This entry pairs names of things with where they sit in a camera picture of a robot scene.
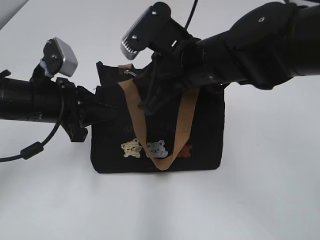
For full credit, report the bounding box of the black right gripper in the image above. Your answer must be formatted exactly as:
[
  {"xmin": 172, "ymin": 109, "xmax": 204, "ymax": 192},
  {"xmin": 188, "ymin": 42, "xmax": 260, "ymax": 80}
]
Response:
[{"xmin": 134, "ymin": 41, "xmax": 208, "ymax": 115}]

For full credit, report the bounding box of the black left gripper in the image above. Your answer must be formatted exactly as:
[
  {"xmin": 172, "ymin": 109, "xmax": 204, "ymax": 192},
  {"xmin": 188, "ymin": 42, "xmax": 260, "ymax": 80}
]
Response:
[{"xmin": 56, "ymin": 77, "xmax": 119, "ymax": 143}]

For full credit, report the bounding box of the black canvas tote bag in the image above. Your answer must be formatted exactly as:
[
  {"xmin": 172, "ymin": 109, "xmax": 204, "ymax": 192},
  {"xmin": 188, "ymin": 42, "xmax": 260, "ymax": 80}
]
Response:
[{"xmin": 90, "ymin": 62, "xmax": 226, "ymax": 174}]

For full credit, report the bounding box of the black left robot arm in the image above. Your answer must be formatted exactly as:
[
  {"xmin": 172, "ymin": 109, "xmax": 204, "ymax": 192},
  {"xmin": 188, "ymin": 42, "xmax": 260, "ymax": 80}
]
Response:
[{"xmin": 0, "ymin": 70, "xmax": 119, "ymax": 143}]

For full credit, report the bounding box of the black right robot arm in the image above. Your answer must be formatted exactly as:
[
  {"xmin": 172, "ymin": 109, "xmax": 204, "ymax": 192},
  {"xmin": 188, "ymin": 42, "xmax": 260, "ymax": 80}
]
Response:
[{"xmin": 138, "ymin": 2, "xmax": 320, "ymax": 115}]

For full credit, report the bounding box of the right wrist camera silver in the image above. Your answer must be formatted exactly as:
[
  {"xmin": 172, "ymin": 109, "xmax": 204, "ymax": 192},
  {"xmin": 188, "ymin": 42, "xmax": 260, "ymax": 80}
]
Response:
[{"xmin": 120, "ymin": 1, "xmax": 192, "ymax": 60}]

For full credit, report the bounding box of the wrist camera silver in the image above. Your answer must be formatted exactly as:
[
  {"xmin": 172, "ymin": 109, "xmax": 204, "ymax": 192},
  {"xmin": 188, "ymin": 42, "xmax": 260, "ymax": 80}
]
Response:
[
  {"xmin": 31, "ymin": 37, "xmax": 78, "ymax": 81},
  {"xmin": 120, "ymin": 1, "xmax": 192, "ymax": 60}
]

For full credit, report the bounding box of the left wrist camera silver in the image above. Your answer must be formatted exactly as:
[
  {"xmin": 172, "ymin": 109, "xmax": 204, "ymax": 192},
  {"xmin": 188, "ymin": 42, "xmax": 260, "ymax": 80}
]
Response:
[{"xmin": 31, "ymin": 37, "xmax": 78, "ymax": 81}]

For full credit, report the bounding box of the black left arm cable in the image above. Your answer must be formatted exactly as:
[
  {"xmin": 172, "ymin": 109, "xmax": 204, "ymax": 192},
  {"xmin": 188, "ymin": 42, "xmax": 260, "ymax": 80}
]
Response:
[{"xmin": 0, "ymin": 98, "xmax": 66, "ymax": 163}]

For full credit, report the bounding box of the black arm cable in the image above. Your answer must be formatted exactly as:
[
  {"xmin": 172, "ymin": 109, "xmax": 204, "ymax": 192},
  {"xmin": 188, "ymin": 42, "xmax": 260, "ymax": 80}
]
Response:
[
  {"xmin": 0, "ymin": 98, "xmax": 66, "ymax": 163},
  {"xmin": 184, "ymin": 0, "xmax": 200, "ymax": 30}
]

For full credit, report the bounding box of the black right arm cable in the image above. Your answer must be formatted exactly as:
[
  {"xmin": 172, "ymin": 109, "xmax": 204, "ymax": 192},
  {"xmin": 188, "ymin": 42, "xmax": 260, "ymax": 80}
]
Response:
[{"xmin": 184, "ymin": 0, "xmax": 200, "ymax": 30}]

